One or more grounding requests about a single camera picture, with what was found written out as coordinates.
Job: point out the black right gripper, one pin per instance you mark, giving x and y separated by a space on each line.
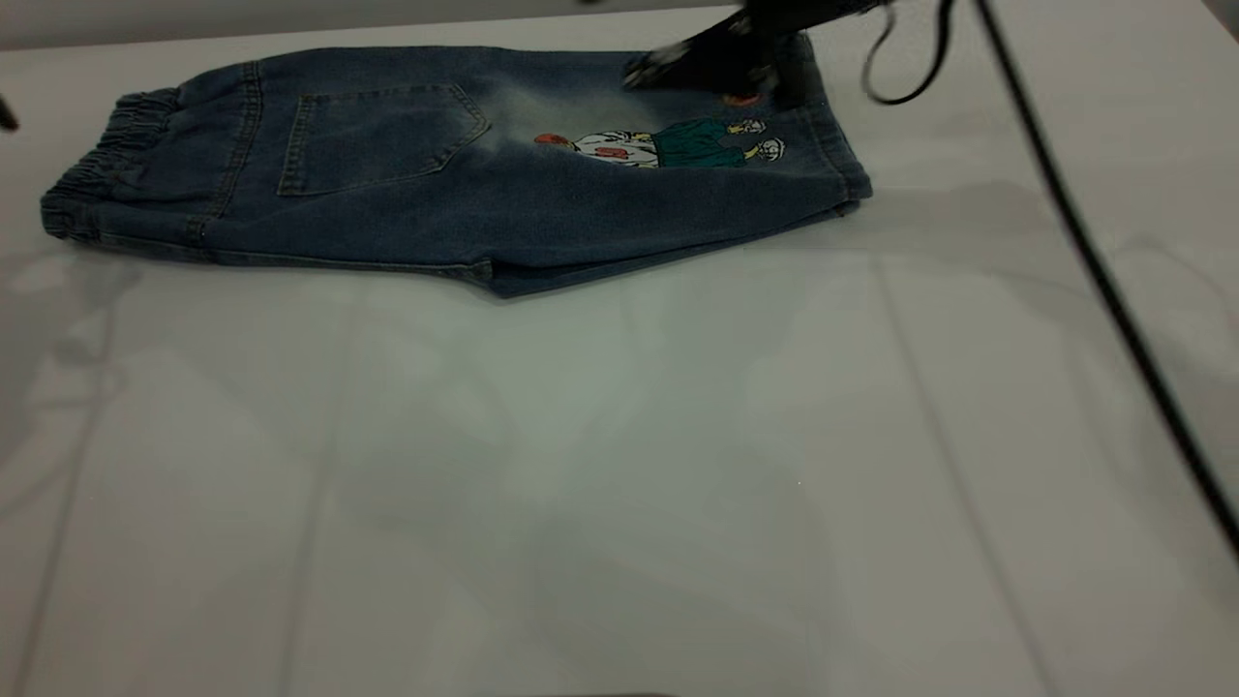
803 12

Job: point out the blue denim pants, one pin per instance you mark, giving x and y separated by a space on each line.
436 194

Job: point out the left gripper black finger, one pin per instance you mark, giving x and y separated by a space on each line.
6 114

